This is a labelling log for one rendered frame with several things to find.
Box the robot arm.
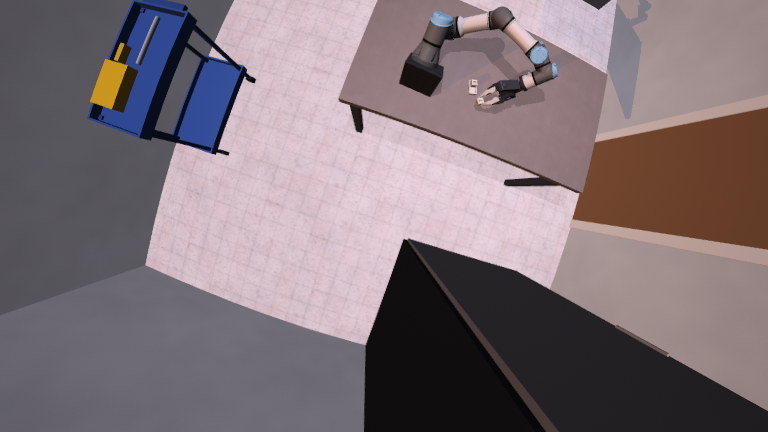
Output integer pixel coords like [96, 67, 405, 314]
[411, 6, 558, 92]

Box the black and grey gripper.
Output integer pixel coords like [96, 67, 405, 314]
[478, 76, 527, 106]

